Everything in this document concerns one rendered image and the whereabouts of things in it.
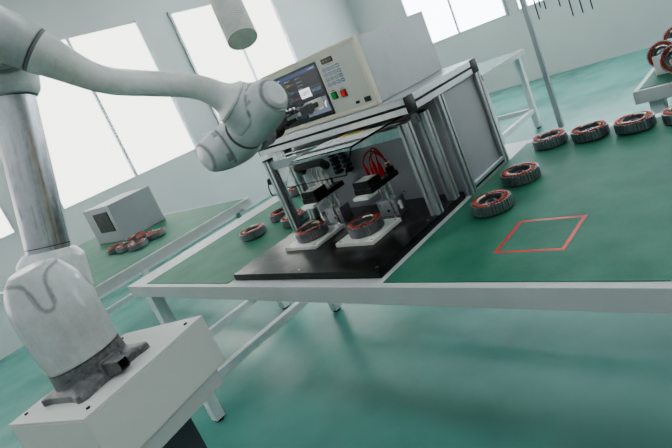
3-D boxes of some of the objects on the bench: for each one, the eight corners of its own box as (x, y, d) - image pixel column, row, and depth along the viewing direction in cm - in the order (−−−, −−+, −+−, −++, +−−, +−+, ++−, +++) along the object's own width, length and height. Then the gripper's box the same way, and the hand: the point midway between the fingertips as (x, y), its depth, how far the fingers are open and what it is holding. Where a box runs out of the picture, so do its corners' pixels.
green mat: (671, 281, 85) (671, 280, 85) (383, 282, 128) (382, 282, 128) (735, 102, 148) (734, 101, 148) (527, 143, 191) (526, 143, 191)
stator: (314, 243, 169) (309, 232, 168) (291, 245, 177) (287, 235, 176) (335, 226, 176) (331, 216, 175) (313, 229, 184) (309, 219, 183)
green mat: (227, 283, 177) (227, 283, 177) (146, 284, 220) (146, 283, 220) (383, 172, 240) (383, 171, 240) (296, 189, 283) (296, 189, 283)
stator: (522, 199, 143) (518, 186, 142) (500, 218, 136) (495, 205, 136) (488, 201, 152) (483, 189, 151) (465, 219, 145) (461, 207, 145)
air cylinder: (400, 215, 165) (393, 199, 164) (381, 217, 170) (375, 202, 169) (408, 208, 168) (402, 192, 167) (390, 210, 174) (384, 195, 172)
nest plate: (316, 249, 166) (314, 245, 166) (285, 251, 177) (284, 248, 177) (344, 227, 176) (343, 223, 176) (314, 230, 187) (313, 227, 187)
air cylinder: (344, 221, 182) (338, 207, 181) (329, 223, 187) (323, 209, 186) (353, 215, 185) (347, 201, 184) (338, 217, 191) (332, 203, 190)
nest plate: (373, 245, 149) (372, 241, 149) (336, 247, 160) (335, 244, 160) (401, 220, 159) (400, 217, 159) (365, 224, 170) (363, 221, 170)
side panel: (473, 195, 162) (438, 95, 155) (465, 196, 164) (429, 98, 157) (509, 160, 181) (479, 70, 174) (501, 162, 183) (471, 73, 176)
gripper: (257, 146, 147) (312, 118, 163) (286, 136, 138) (342, 108, 154) (245, 121, 145) (302, 95, 161) (275, 109, 136) (332, 83, 152)
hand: (314, 105), depth 155 cm, fingers closed
